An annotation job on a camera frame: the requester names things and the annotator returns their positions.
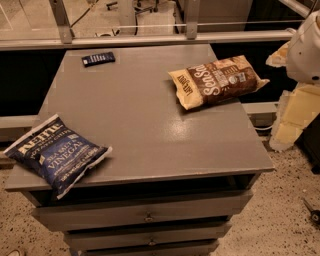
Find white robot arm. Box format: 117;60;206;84
266;10;320;151

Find brown sea salt chip bag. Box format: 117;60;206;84
169;55;270;110

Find middle grey drawer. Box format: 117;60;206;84
65;222;231;251

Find grey drawer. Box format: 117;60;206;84
83;240;219;256
32;190;253;231
65;222;231;251

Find blue salt vinegar chip bag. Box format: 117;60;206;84
4;114;112;200

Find small dark blue snack packet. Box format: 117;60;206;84
82;52;115;67

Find top grey drawer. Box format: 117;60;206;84
32;190;253;231

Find grey metal railing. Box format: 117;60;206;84
0;0;294;51

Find bottom grey drawer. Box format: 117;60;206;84
83;240;219;256

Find grey drawer cabinet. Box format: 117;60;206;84
4;43;276;256

